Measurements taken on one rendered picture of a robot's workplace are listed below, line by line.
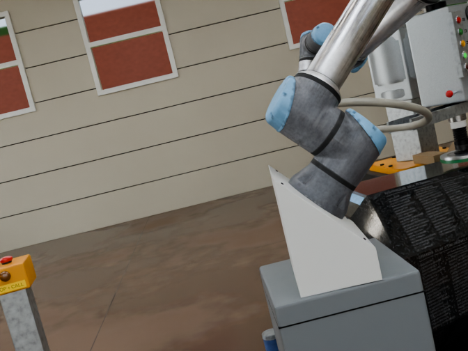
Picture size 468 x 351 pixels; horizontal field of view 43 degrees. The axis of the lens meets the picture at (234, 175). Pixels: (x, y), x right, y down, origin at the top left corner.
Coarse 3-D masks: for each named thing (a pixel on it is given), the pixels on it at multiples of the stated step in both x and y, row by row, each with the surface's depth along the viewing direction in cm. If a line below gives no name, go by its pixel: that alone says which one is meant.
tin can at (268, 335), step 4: (272, 328) 321; (264, 332) 318; (268, 332) 316; (272, 332) 315; (264, 336) 313; (268, 336) 312; (272, 336) 311; (264, 340) 315; (268, 340) 312; (272, 340) 312; (264, 344) 317; (268, 344) 313; (272, 344) 312; (276, 344) 312; (268, 348) 314; (272, 348) 312; (276, 348) 313
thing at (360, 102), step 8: (344, 104) 210; (352, 104) 209; (360, 104) 208; (368, 104) 207; (376, 104) 207; (384, 104) 207; (392, 104) 207; (400, 104) 207; (408, 104) 208; (416, 104) 211; (416, 112) 212; (424, 112) 214; (416, 120) 237; (424, 120) 227; (384, 128) 249; (392, 128) 246; (400, 128) 244; (408, 128) 241
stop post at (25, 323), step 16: (0, 272) 173; (16, 272) 174; (32, 272) 182; (0, 288) 173; (16, 288) 174; (16, 304) 176; (32, 304) 180; (16, 320) 177; (32, 320) 178; (16, 336) 177; (32, 336) 178
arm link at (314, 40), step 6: (318, 24) 225; (324, 24) 224; (330, 24) 224; (312, 30) 227; (318, 30) 223; (324, 30) 224; (330, 30) 224; (306, 36) 233; (312, 36) 226; (318, 36) 223; (324, 36) 223; (306, 42) 232; (312, 42) 228; (318, 42) 224; (306, 48) 234; (312, 48) 231; (318, 48) 228
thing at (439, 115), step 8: (456, 104) 262; (464, 104) 266; (432, 112) 250; (440, 112) 254; (448, 112) 258; (456, 112) 262; (464, 112) 266; (392, 120) 250; (400, 120) 253; (408, 120) 257; (432, 120) 249; (440, 120) 253; (416, 128) 242
